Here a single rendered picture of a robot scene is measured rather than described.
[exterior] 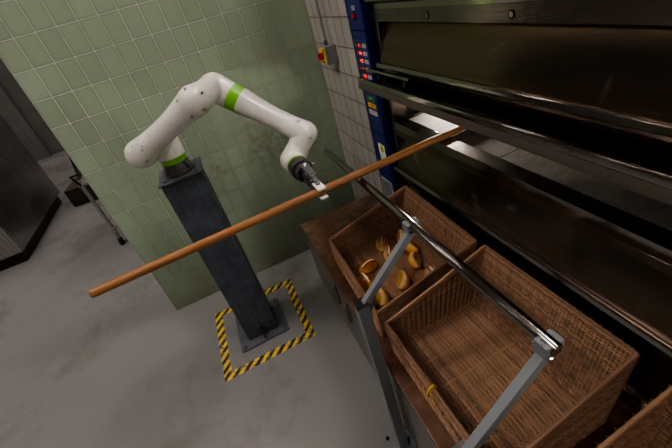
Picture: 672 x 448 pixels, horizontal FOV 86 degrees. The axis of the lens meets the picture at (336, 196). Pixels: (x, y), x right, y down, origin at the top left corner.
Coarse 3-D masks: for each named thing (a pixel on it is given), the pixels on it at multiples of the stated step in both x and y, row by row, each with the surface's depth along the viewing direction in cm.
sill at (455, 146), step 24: (408, 120) 171; (456, 144) 140; (480, 168) 127; (504, 168) 118; (528, 192) 110; (552, 192) 102; (576, 192) 100; (576, 216) 97; (600, 216) 90; (624, 216) 89; (624, 240) 87; (648, 240) 81
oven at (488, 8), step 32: (416, 0) 122; (448, 0) 108; (480, 0) 97; (512, 0) 88; (544, 0) 81; (576, 0) 75; (608, 0) 69; (640, 0) 65; (480, 96) 125; (608, 128) 89; (448, 160) 144; (512, 192) 116; (576, 224) 98; (640, 256) 84; (608, 320) 101
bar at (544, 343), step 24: (408, 216) 110; (408, 240) 110; (432, 240) 99; (384, 264) 113; (456, 264) 90; (480, 288) 83; (360, 312) 114; (504, 312) 77; (552, 336) 69; (384, 360) 129; (528, 360) 71; (552, 360) 68; (384, 384) 135; (528, 384) 71; (504, 408) 72; (408, 432) 167; (480, 432) 74
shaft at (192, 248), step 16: (464, 128) 146; (416, 144) 141; (432, 144) 143; (384, 160) 137; (352, 176) 134; (320, 192) 130; (272, 208) 127; (288, 208) 128; (240, 224) 123; (256, 224) 126; (208, 240) 121; (176, 256) 118; (128, 272) 115; (144, 272) 116; (96, 288) 112; (112, 288) 114
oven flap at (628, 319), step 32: (416, 160) 170; (448, 192) 151; (480, 192) 134; (480, 224) 133; (512, 224) 122; (544, 224) 111; (544, 256) 112; (576, 256) 102; (608, 256) 95; (576, 288) 101; (608, 288) 95; (640, 288) 88; (640, 320) 89
